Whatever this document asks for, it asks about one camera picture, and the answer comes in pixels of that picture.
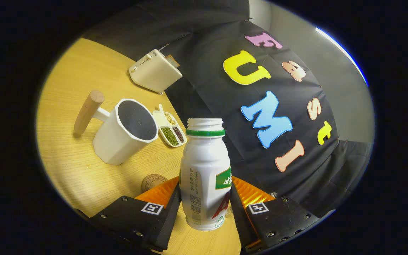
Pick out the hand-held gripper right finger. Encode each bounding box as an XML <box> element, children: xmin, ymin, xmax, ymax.
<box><xmin>229</xmin><ymin>176</ymin><xmax>321</xmax><ymax>253</ymax></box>

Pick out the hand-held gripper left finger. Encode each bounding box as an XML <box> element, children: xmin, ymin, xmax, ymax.
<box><xmin>75</xmin><ymin>176</ymin><xmax>182</xmax><ymax>253</ymax></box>

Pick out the round cork coaster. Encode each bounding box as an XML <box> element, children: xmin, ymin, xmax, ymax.
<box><xmin>141</xmin><ymin>174</ymin><xmax>169</xmax><ymax>193</ymax></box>

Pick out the white juice bottle green label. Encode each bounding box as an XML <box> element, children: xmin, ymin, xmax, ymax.
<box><xmin>178</xmin><ymin>118</ymin><xmax>233</xmax><ymax>231</ymax></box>

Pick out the white cup with wooden handle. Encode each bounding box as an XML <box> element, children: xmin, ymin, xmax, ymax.
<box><xmin>74</xmin><ymin>90</ymin><xmax>159</xmax><ymax>166</ymax></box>

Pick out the white divided dish with beans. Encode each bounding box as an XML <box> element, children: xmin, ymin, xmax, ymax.
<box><xmin>153</xmin><ymin>104</ymin><xmax>187</xmax><ymax>147</ymax></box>

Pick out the wooden table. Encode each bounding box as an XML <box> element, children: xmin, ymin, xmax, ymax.
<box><xmin>36</xmin><ymin>38</ymin><xmax>242</xmax><ymax>255</ymax></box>

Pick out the black backdrop cloth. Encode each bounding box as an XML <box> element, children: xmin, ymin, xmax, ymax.
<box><xmin>82</xmin><ymin>0</ymin><xmax>373</xmax><ymax>218</ymax></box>

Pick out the cream toaster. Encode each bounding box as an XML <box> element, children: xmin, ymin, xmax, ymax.
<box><xmin>129</xmin><ymin>49</ymin><xmax>183</xmax><ymax>95</ymax></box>

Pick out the bread slice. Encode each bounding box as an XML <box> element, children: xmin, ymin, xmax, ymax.
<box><xmin>165</xmin><ymin>54</ymin><xmax>180</xmax><ymax>68</ymax></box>

